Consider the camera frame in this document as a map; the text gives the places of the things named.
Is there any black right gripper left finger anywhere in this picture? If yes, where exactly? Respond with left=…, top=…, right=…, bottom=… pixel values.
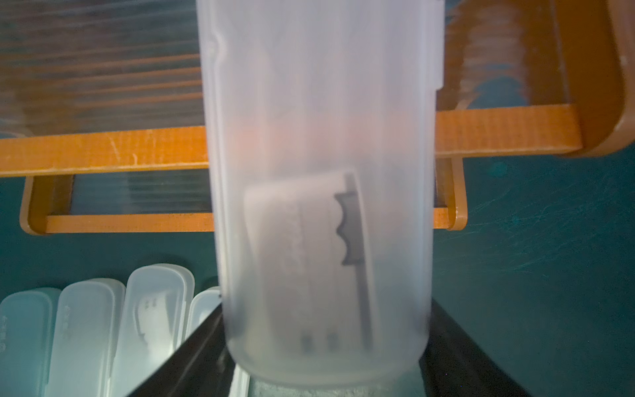
left=131, top=305, right=236, bottom=397

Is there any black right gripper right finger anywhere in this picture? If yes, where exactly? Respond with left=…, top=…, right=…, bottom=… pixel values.
left=419, top=300, right=529, bottom=396

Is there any clear pencil case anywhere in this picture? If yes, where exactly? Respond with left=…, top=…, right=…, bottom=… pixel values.
left=185, top=286, right=251, bottom=397
left=197, top=1, right=445, bottom=389
left=110, top=264, right=195, bottom=396
left=46, top=278, right=126, bottom=396

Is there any blue pencil case outer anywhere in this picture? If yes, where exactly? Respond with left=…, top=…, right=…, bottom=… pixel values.
left=1, top=288, right=61, bottom=396

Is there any orange three-tier shelf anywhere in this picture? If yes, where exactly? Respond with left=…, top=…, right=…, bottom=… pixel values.
left=1, top=1, right=634, bottom=235

